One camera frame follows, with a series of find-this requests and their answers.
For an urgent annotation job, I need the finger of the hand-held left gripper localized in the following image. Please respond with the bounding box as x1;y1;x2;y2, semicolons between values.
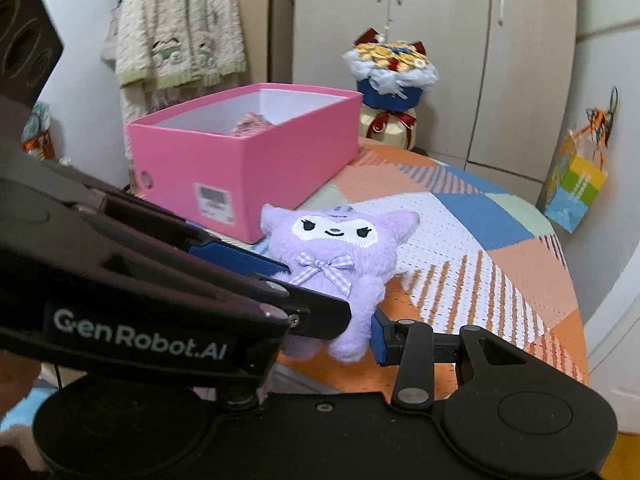
105;244;352;342
75;172;292;279

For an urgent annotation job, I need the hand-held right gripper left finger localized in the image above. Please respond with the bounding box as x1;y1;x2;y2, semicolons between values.
217;375;262;412

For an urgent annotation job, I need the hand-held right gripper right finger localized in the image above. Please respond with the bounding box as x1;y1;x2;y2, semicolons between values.
371;306;587;409

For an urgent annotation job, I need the purple plush toy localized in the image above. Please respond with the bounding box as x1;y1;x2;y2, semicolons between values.
260;202;421;363

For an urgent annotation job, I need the pink cardboard box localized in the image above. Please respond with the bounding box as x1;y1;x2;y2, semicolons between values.
125;82;365;243

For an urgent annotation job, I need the patterned colourful tablecloth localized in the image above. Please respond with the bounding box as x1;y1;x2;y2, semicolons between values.
250;137;591;406

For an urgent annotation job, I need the pink knitted item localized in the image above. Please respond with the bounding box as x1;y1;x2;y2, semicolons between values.
230;112;277;137

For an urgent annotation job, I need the light blue cloth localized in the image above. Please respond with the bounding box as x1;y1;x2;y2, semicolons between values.
0;387;57;432

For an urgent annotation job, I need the cream gift box red ribbon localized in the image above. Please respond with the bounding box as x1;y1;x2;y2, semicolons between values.
359;102;419;151

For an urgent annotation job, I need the flower bouquet in blue wrap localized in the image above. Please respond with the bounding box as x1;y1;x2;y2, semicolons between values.
342;27;440;111

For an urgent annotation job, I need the colourful gift bag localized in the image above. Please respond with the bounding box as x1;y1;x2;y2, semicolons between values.
542;127;609;234

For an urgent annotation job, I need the cream knitted cardigan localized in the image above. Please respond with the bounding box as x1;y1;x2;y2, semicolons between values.
102;0;248;92

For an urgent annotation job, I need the beige wardrobe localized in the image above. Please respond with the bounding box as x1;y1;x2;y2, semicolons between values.
292;0;581;186

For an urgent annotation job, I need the orange ribbon decoration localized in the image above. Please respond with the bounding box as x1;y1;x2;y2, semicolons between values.
580;86;621;150

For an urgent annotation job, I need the white cable knit garment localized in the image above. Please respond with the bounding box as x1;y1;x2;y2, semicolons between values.
120;77;251;127

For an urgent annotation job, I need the plastic bag on wall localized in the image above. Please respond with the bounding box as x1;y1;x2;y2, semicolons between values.
20;102;57;162

